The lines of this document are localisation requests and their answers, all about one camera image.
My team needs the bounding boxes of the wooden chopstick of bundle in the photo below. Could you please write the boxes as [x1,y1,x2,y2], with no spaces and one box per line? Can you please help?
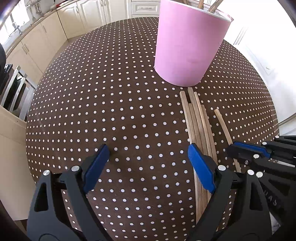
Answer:
[194,92,218,164]
[188,87,207,155]
[189,103,208,221]
[180,90,203,222]
[214,109,241,173]

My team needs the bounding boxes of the cream kitchen cabinets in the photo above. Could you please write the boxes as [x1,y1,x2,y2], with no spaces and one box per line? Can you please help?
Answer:
[6,1,160,82]

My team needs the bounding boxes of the beige chair back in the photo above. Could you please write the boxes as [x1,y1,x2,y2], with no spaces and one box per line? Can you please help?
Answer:
[0,107,36,220]

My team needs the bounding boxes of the grey metal rack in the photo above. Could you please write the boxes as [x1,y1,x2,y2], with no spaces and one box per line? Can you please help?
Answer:
[1,65,37,121]

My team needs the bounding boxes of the pink paper cup holder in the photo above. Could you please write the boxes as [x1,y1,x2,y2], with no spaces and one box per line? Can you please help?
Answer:
[154,1,232,87]

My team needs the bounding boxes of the brown polka dot tablecloth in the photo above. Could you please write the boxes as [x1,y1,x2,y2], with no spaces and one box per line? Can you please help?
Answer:
[26,18,278,240]

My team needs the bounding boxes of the chopstick inside pink cup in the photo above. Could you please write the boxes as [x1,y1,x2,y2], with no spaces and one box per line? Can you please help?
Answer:
[198,0,204,9]

